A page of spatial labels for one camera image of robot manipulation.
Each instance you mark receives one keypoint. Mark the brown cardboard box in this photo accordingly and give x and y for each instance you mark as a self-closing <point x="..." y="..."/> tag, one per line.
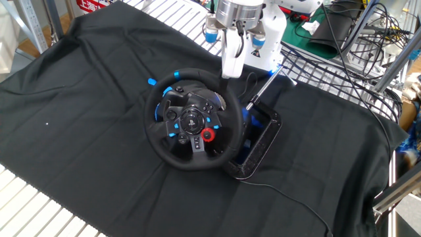
<point x="408" y="115"/>

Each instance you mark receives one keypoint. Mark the white cabinet panel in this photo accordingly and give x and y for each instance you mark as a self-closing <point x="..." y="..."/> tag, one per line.
<point x="8" y="39"/>

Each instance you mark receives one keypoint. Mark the black table cloth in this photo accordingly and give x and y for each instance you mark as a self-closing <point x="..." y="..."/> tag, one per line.
<point x="82" y="148"/>

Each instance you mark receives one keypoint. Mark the dark metal post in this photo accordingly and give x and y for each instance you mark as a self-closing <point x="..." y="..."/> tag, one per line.
<point x="54" y="19"/>

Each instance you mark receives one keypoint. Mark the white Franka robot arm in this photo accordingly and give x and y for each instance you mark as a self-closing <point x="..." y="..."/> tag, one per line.
<point x="271" y="33"/>

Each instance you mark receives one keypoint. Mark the black rolled mat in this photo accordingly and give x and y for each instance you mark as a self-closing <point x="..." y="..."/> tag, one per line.
<point x="332" y="29"/>

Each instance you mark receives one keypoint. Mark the red white sign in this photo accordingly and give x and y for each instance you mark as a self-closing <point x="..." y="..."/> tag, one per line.
<point x="90" y="5"/>

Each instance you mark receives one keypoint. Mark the crumpled white paper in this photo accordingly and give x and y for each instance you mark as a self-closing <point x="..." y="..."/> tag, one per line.
<point x="310" y="27"/>

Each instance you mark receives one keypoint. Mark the silver wrist camera blue ends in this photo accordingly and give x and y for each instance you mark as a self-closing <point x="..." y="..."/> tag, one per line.
<point x="211" y="37"/>

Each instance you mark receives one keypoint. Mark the black steering wheel blue stripe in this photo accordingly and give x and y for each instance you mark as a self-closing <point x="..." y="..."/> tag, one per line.
<point x="192" y="121"/>

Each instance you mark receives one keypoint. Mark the blue patterned cloth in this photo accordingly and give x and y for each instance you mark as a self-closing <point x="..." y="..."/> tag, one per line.
<point x="412" y="145"/>

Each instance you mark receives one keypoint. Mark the grey metal shelf frame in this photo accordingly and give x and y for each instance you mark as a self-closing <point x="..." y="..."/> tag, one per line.
<point x="31" y="23"/>

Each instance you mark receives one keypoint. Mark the black wheel base unit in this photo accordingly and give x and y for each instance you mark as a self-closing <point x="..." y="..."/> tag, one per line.
<point x="263" y="145"/>

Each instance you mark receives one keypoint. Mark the aluminium profile bar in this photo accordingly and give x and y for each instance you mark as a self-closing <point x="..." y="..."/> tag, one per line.
<point x="396" y="67"/>
<point x="398" y="192"/>

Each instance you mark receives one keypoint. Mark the silver vertical post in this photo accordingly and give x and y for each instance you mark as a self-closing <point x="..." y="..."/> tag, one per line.
<point x="392" y="197"/>

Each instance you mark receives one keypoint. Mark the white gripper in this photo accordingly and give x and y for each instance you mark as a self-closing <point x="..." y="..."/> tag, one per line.
<point x="232" y="62"/>

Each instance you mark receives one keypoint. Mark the silver metal clamp rod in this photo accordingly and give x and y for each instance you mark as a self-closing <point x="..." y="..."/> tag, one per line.
<point x="263" y="89"/>

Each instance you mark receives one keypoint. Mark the white crumpled bag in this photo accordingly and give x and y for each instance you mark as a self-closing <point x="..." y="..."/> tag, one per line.
<point x="412" y="87"/>

